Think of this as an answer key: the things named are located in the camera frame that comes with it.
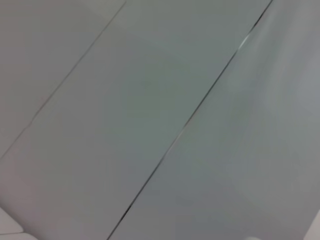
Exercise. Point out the white table edge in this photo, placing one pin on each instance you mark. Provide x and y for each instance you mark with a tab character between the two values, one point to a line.
8	226

